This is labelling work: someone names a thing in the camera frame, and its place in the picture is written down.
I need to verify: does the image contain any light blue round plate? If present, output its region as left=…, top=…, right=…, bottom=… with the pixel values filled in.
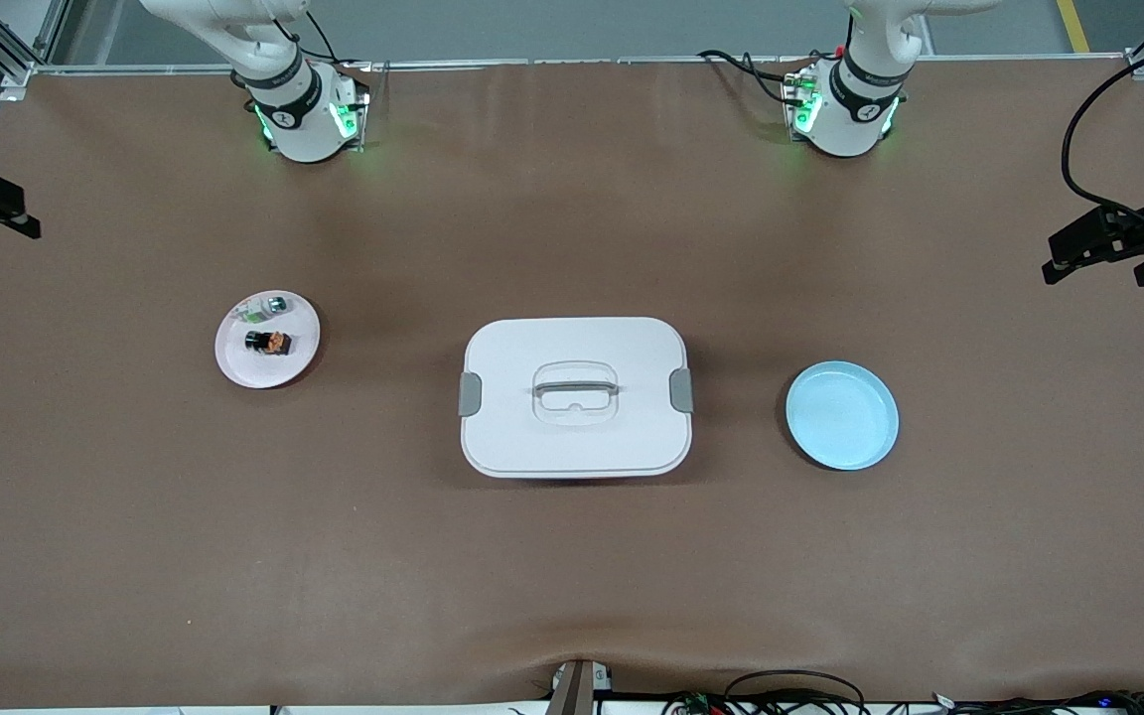
left=786, top=360, right=900, bottom=472

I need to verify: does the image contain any aluminium frame rail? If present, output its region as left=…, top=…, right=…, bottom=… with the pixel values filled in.
left=31, top=55, right=1134, bottom=75

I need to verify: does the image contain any black cable bundle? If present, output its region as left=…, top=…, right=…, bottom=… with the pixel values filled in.
left=929, top=690, right=1144, bottom=715
left=661, top=670, right=871, bottom=715

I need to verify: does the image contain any metal camera bracket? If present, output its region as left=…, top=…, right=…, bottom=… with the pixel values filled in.
left=547, top=659, right=615, bottom=715

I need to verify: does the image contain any brown table cover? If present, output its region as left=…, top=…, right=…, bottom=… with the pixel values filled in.
left=0, top=55, right=1144, bottom=711

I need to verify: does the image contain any black arm base cable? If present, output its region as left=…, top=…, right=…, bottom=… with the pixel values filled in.
left=696, top=48, right=816, bottom=108
left=252, top=0, right=374, bottom=72

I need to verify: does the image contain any white lidded storage box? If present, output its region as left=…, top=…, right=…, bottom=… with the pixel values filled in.
left=459, top=317, right=694, bottom=480

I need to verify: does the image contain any green push-button switch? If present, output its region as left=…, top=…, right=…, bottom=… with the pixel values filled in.
left=237, top=294, right=291, bottom=327

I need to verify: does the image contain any pink round plate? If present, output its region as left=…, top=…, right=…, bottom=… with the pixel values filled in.
left=214, top=289, right=321, bottom=388

